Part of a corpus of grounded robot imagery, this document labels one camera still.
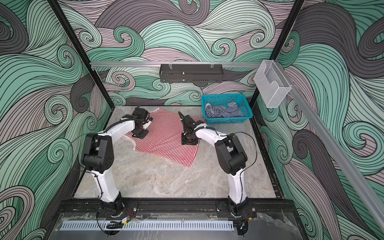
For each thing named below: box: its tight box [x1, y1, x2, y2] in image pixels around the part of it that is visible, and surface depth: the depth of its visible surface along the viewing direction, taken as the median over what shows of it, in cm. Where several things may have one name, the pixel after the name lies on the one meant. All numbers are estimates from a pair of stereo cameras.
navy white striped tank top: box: [204, 101, 244, 118], surface depth 117 cm
